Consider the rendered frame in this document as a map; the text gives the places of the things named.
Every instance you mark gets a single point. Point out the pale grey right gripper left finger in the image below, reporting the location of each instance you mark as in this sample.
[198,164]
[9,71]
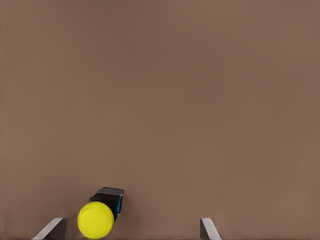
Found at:
[53,229]

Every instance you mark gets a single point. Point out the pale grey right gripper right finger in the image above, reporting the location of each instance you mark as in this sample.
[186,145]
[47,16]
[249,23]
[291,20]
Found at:
[209,229]

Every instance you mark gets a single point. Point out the yellow push button black base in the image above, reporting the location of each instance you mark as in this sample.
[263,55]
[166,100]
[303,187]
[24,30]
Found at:
[96,218]

